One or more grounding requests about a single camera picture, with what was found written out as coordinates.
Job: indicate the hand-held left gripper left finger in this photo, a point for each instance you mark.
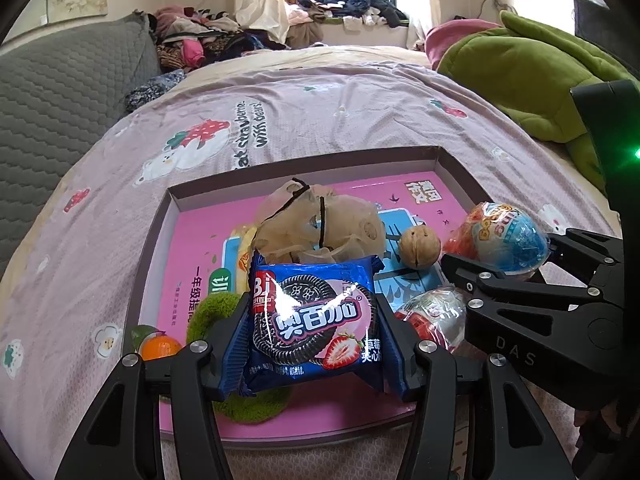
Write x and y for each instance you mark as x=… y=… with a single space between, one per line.
x=232 y=355

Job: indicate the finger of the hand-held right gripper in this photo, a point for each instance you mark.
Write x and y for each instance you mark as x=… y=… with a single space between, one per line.
x=585 y=255
x=500 y=287

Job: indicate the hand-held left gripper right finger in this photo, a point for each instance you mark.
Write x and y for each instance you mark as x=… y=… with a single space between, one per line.
x=392 y=360

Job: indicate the blue toy egg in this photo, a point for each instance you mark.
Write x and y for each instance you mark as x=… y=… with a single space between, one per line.
x=505 y=240

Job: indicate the red toy egg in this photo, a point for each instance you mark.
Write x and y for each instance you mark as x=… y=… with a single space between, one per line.
x=435 y=315

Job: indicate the tangerine with leaf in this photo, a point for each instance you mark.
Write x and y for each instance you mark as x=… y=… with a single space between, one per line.
x=160 y=347

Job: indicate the blue cookie packet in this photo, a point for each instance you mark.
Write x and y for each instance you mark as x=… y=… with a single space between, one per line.
x=310 y=320

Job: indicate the walnut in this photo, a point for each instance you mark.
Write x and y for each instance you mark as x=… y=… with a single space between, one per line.
x=420 y=247

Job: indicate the yellow rice cracker packet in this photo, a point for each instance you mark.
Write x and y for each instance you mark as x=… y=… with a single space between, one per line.
x=245 y=255

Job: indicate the dark cardboard box tray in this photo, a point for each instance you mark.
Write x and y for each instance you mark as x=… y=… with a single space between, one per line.
x=350 y=170

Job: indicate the green fleece blanket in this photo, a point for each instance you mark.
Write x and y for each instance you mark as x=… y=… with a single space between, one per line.
x=515 y=80

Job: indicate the black television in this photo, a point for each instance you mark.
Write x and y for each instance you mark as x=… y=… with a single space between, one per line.
x=595 y=20

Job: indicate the pink strawberry printed bedsheet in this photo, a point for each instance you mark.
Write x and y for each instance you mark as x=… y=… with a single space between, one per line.
x=350 y=105

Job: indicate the pink pillow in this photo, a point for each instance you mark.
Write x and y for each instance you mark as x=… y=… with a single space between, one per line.
x=450 y=35

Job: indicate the dark floral cloth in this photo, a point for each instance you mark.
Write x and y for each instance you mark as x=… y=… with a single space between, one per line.
x=155 y=87

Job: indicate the beige bed sheet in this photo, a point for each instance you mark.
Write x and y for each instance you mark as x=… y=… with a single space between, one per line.
x=300 y=57

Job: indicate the grey quilted headboard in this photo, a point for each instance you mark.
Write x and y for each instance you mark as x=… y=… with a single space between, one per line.
x=65 y=95

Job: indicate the pile of mixed clothes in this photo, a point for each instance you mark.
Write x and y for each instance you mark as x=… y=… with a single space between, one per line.
x=200 y=35

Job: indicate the dark clothes on windowsill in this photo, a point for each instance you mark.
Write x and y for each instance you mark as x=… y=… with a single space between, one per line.
x=340 y=2

